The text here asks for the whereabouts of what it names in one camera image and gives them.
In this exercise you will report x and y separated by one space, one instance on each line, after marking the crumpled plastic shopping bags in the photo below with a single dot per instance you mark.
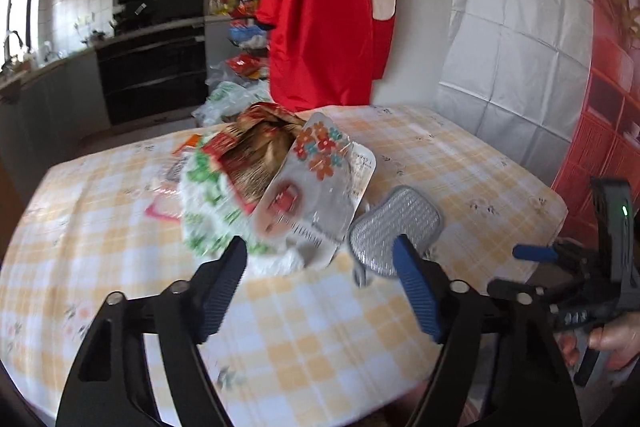
225 102

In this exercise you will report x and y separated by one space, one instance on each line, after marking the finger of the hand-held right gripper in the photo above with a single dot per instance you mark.
505 289
535 254

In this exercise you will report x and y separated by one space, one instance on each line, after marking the yellow checkered floral tablecloth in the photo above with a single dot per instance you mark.
325 337

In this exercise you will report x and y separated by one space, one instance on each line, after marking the gold foil wrapper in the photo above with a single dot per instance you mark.
255 157

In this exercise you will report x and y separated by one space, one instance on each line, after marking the red wall poster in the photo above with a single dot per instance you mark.
610 82

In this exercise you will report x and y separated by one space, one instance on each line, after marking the lidded cooking pot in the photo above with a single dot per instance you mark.
97 36

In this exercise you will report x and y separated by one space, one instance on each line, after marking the white creased wall sheet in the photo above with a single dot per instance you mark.
510 32

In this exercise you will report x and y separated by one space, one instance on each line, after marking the red hanging garment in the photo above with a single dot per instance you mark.
320 7

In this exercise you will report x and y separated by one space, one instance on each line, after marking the white tray with floral film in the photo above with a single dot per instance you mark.
312 202

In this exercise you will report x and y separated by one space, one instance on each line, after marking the black stove oven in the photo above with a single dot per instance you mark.
155 77

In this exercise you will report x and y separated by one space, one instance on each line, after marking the grey dimpled plastic tray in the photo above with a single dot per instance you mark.
395 232

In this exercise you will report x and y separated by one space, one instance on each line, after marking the pink white packet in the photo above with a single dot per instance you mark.
162 208

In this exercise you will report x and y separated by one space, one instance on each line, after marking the grey lower cabinets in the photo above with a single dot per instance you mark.
55 102

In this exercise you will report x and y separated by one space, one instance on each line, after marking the person's right hand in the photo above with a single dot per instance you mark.
622 339

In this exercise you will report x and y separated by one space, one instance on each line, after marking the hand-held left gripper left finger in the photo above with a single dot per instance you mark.
222 292

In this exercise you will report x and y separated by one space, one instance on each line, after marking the kitchen window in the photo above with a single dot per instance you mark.
17 7

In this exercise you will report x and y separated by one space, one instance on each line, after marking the kitchen faucet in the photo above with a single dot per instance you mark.
12 52

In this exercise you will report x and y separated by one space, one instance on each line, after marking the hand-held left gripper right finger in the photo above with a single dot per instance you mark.
417 289

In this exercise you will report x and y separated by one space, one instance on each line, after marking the orange snack packet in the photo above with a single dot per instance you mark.
186 146

